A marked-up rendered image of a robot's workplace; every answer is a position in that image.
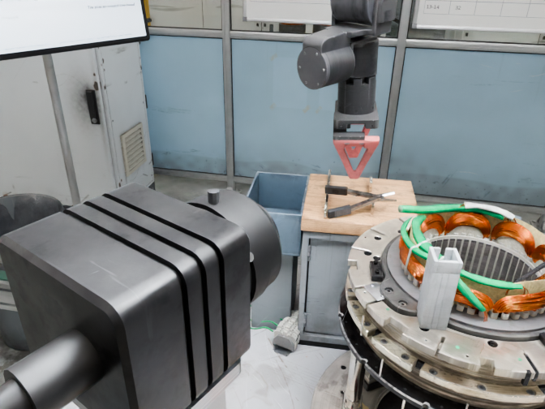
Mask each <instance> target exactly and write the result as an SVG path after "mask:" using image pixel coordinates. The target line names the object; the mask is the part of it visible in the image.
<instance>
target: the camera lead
mask: <svg viewBox="0 0 545 409"><path fill-rule="evenodd" d="M104 375H105V374H104V367H103V364H102V362H101V358H100V356H99V355H98V353H97V351H96V349H95V347H94V346H93V345H92V344H91V343H90V341H89V340H88V339H87V338H86V337H85V336H84V335H83V334H82V333H81V332H79V331H78V330H76V329H69V330H68V331H67V332H65V333H64V334H62V335H60V336H58V337H57V338H55V339H54V340H52V341H51V342H48V343H47V344H45V345H44V346H43V347H41V348H39V349H37V350H36V351H34V352H33V353H31V354H30V355H27V356H26V357H24V358H23V359H21V360H20V361H18V362H16V363H15V364H13V365H11V366H10V367H9V368H6V369H5V370H4V373H3V376H4V379H5V382H4V383H3V384H2V385H0V409H63V408H64V407H65V406H66V405H67V404H69V403H70V402H72V401H73V400H75V399H76V398H78V397H79V396H80V395H81V394H82V393H84V392H85V391H86V390H88V389H90V388H91V387H92V386H94V385H95V384H96V383H97V382H98V381H100V380H101V379H102V378H103V376H104Z"/></svg>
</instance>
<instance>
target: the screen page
mask: <svg viewBox="0 0 545 409"><path fill-rule="evenodd" d="M141 36H146V32H145V26H144V18H143V13H142V8H141V4H140V0H0V54H9V53H15V52H22V51H28V50H40V49H47V48H53V47H59V46H66V45H78V44H85V43H92V42H98V41H110V40H117V39H123V38H129V37H141Z"/></svg>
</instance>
